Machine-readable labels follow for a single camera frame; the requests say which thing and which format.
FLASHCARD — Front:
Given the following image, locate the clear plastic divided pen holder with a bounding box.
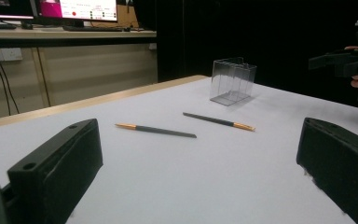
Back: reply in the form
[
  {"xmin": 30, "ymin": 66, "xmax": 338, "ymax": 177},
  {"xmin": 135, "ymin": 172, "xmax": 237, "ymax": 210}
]
[{"xmin": 209, "ymin": 57, "xmax": 258, "ymax": 107}]

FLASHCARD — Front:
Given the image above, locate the computer monitor with bright screen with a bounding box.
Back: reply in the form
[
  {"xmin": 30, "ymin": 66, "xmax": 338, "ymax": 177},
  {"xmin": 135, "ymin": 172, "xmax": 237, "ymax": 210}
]
[{"xmin": 36, "ymin": 0, "xmax": 119, "ymax": 28}]

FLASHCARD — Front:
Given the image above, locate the black pen with gold end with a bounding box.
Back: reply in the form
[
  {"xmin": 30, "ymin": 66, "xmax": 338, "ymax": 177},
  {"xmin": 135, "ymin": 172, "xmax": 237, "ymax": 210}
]
[
  {"xmin": 115, "ymin": 122, "xmax": 198, "ymax": 139},
  {"xmin": 182, "ymin": 112, "xmax": 256, "ymax": 133}
]

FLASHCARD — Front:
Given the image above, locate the white table mat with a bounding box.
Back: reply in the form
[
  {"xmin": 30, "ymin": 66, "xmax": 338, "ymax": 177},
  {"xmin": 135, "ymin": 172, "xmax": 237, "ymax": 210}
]
[{"xmin": 0, "ymin": 77, "xmax": 358, "ymax": 224}]

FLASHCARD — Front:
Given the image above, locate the black curtain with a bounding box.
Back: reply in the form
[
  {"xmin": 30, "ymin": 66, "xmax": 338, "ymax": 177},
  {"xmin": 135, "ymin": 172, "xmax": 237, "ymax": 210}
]
[{"xmin": 132, "ymin": 0, "xmax": 358, "ymax": 112}]

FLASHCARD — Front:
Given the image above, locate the beige desk cabinet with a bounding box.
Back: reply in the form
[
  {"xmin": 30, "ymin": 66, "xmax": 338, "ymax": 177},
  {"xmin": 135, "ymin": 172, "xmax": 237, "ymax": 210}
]
[{"xmin": 0, "ymin": 26, "xmax": 158, "ymax": 123}]

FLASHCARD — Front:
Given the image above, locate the white wall socket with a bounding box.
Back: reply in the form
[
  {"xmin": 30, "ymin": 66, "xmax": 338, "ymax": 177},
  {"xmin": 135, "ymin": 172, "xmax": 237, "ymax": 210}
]
[{"xmin": 0, "ymin": 47, "xmax": 23, "ymax": 63}]

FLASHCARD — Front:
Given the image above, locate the wooden table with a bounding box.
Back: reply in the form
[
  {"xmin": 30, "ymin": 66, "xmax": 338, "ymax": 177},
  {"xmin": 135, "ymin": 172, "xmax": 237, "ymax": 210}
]
[{"xmin": 0, "ymin": 74, "xmax": 211, "ymax": 132}]

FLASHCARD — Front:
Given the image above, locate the black power cable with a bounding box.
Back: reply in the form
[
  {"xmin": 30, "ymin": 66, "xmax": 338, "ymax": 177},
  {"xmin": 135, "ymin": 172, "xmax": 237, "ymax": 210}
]
[
  {"xmin": 0, "ymin": 53, "xmax": 12, "ymax": 117},
  {"xmin": 0, "ymin": 53, "xmax": 21, "ymax": 115}
]

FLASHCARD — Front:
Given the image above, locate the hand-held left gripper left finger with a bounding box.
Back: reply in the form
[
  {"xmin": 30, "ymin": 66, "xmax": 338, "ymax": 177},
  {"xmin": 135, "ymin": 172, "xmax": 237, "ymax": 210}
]
[{"xmin": 7, "ymin": 118, "xmax": 103, "ymax": 224}]

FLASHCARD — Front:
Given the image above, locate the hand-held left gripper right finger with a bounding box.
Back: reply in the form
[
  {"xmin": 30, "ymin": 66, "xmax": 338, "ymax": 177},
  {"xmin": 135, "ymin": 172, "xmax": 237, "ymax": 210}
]
[{"xmin": 296, "ymin": 117, "xmax": 358, "ymax": 224}]

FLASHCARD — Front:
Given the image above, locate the brown cardboard box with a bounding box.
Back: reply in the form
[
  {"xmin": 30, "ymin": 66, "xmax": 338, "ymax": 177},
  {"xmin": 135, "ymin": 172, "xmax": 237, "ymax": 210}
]
[{"xmin": 116, "ymin": 4, "xmax": 140, "ymax": 29}]

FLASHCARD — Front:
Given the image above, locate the dark computer monitor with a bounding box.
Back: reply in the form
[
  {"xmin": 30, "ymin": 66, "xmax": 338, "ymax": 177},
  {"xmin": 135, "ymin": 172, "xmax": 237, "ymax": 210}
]
[{"xmin": 0, "ymin": 0, "xmax": 35, "ymax": 21}]

